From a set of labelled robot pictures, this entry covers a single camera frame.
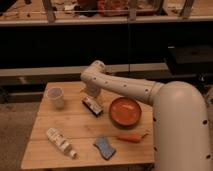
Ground blue sponge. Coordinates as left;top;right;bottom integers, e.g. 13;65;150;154
93;136;116;160

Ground white tube bottle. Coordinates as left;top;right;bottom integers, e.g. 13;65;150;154
46;128;77;159

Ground orange carrot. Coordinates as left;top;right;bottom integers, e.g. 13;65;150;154
117;134;145;143

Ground orange bowl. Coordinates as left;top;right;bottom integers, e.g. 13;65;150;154
109;97;142;127

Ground white ceramic cup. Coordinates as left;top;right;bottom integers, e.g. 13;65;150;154
46;87;65;109

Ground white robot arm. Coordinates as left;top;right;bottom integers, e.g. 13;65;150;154
81;60;213;171

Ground black box on right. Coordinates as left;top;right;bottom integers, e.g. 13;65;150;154
165;45;213;74

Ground long workbench shelf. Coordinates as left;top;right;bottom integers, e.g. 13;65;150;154
0;0;213;27

